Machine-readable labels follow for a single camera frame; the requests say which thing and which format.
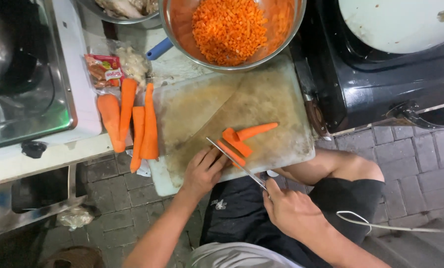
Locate person's black shorts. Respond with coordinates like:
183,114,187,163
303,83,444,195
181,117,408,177
199,177,386,268

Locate brown rounded object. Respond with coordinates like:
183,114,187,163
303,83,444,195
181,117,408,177
39,246,106,268

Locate crumpled clear plastic bag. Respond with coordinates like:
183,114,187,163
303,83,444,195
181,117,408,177
56,206,95,232

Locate person's left hand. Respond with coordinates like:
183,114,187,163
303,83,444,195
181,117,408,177
180,147,231,199

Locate blue plastic handle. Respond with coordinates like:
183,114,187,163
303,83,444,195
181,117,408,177
146,37,174,61

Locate red seasoning packet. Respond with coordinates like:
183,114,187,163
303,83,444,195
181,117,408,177
84,54,125,89

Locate thick peeled carrot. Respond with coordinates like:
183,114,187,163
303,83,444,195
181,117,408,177
96,93,126,153

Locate white and steel gas stove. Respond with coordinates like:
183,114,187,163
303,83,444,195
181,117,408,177
0,0,103,152

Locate tapered carrot tip piece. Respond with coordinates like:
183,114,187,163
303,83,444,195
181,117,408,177
236,122,279,141

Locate short halved carrot piece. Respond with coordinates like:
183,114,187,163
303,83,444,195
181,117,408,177
222,128,253,158

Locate black pot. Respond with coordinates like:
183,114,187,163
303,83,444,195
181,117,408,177
0,0,56,98

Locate white paper scrap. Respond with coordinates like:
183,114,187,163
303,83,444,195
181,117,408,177
126,149,153,178

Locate person's right hand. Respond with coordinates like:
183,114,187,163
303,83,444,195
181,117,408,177
262,178,331,243

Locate white pan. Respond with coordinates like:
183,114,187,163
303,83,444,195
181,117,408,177
338,0,444,55

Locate person's bare knee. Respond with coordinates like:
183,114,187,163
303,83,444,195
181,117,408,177
273,148,385,186

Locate heap of diced carrot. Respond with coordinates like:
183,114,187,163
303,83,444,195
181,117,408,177
191,0,269,67

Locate long pointed peeled carrot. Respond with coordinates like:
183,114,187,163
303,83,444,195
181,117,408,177
140,82,160,161

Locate medium peeled carrot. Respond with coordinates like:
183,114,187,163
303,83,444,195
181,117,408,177
119,78,138,142

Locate steel bowl with raw chicken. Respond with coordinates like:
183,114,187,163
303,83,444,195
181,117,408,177
76,0,161,25

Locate black stove knob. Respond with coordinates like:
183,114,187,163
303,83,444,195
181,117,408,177
21,140,48,159

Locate metal shelf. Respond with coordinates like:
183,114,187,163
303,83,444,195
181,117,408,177
0,163,87,239

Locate worn white cutting board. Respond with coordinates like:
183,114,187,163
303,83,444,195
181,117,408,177
148,55,316,197

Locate white cable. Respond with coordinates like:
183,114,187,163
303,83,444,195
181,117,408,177
336,211,444,236

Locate large steel mixing bowl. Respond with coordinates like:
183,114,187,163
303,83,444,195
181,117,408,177
158,0,308,73

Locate long halved carrot piece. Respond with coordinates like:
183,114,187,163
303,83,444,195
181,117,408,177
215,139,246,169

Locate black gas stove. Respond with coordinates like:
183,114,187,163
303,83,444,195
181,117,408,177
288,0,444,137

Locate clear bag of garlic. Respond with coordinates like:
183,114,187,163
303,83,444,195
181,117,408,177
108,39,151,89

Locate person's grey shirt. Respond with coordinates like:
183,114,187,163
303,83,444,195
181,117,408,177
186,241,305,268

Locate thin short peeled carrot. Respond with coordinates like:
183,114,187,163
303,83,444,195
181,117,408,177
129,106,146,174

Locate steel kitchen knife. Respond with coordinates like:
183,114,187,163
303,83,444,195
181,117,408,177
206,137,270,194

